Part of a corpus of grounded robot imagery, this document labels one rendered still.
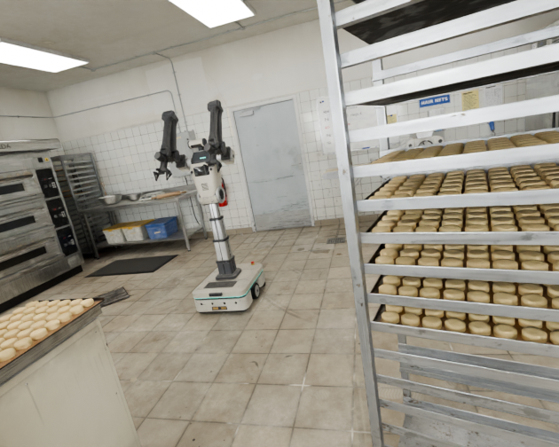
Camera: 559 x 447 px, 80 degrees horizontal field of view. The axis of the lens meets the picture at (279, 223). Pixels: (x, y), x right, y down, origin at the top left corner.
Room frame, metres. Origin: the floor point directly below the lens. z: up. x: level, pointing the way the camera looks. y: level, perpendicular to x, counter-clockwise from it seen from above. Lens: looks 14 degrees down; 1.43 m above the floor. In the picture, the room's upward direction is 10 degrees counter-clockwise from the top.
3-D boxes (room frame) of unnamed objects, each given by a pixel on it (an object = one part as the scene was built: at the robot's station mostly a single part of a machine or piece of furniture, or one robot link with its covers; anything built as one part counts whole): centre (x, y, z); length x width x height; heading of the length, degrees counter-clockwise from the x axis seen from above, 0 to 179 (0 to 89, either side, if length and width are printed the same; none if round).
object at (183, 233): (5.66, 2.28, 0.49); 1.90 x 0.72 x 0.98; 74
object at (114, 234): (5.81, 2.81, 0.36); 0.47 x 0.39 x 0.26; 162
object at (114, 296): (3.58, 2.21, 0.01); 0.60 x 0.40 x 0.03; 123
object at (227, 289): (3.05, 0.58, 0.24); 0.68 x 0.53 x 0.41; 164
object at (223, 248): (3.06, 0.58, 0.45); 0.13 x 0.13 x 0.40; 74
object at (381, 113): (1.23, -0.43, 0.97); 0.03 x 0.03 x 1.70; 58
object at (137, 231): (5.70, 2.42, 0.36); 0.47 x 0.38 x 0.26; 164
